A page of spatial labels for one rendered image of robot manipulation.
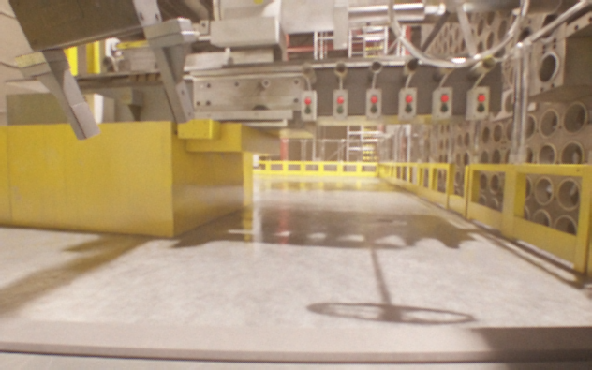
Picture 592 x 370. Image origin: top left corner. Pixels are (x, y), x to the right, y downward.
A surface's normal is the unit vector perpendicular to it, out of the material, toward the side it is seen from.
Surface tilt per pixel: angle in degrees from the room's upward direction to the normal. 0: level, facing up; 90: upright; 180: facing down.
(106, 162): 90
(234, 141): 90
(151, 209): 90
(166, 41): 113
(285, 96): 90
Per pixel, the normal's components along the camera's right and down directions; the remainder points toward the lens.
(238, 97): -0.18, 0.07
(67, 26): -0.07, 0.47
